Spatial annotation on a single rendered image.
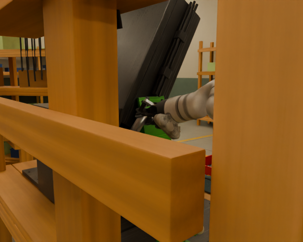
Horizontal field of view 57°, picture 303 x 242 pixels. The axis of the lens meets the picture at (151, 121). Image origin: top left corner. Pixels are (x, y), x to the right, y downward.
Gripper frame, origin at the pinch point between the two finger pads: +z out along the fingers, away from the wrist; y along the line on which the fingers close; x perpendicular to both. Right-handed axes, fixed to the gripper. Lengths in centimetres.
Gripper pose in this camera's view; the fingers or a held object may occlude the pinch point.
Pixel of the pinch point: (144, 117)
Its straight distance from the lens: 89.4
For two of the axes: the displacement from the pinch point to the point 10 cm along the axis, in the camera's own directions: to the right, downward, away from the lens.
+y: -6.5, -6.4, -4.1
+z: -6.2, 1.3, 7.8
